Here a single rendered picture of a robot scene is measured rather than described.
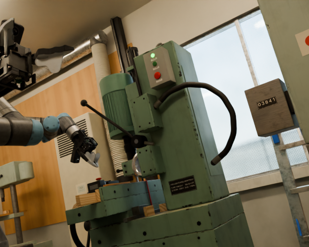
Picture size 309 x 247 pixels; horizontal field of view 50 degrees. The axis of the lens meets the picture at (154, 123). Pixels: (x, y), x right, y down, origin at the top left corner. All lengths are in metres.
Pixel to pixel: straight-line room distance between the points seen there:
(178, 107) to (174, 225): 0.48
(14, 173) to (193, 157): 2.65
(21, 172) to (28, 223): 0.86
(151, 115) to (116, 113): 0.28
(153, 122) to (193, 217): 0.41
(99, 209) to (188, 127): 0.49
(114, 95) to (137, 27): 1.84
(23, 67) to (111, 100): 0.92
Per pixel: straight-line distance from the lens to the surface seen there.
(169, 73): 1.42
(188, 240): 1.32
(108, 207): 1.36
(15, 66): 0.77
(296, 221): 1.99
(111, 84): 1.67
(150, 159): 1.38
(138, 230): 1.42
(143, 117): 1.42
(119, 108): 1.63
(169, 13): 3.27
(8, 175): 3.85
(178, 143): 1.42
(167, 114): 1.45
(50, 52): 0.80
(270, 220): 2.75
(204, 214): 1.28
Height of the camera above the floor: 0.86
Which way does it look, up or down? 13 degrees up
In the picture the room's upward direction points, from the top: 13 degrees counter-clockwise
